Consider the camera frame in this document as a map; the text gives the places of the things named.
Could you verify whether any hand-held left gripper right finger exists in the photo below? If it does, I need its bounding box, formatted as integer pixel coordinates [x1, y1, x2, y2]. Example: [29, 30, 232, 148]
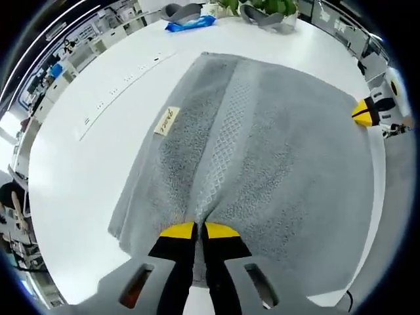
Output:
[200, 222, 339, 315]

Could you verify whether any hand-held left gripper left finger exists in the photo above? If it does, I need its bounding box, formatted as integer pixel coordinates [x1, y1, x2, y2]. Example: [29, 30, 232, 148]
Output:
[65, 221, 200, 315]

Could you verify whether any grey towel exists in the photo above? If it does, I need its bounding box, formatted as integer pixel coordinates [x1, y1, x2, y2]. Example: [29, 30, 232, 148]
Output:
[107, 51, 375, 299]

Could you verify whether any dark office desk row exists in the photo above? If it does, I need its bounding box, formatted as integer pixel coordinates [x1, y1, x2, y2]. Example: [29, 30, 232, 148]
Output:
[311, 0, 391, 66]

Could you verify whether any white table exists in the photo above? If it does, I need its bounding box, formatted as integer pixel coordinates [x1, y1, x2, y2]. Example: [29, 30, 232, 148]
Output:
[28, 14, 388, 306]

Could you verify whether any clear glass vase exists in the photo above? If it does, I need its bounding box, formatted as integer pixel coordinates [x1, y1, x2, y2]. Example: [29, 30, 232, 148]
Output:
[278, 11, 299, 33]

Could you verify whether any grey slipper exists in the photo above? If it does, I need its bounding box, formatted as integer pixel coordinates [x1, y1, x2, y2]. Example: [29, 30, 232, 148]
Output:
[159, 3, 206, 22]
[239, 3, 286, 29]

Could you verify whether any green potted plant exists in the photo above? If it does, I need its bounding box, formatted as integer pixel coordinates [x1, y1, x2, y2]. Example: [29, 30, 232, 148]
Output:
[216, 0, 299, 17]

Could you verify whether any white table socket panel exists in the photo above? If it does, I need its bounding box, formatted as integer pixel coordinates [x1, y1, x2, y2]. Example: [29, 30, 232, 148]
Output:
[78, 52, 177, 142]

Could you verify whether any blue wipes packet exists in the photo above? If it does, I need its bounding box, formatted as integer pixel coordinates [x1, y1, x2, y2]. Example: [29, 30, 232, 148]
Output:
[164, 14, 217, 33]

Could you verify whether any black cable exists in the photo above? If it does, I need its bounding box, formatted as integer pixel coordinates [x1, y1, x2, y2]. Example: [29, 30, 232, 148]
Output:
[344, 289, 356, 312]

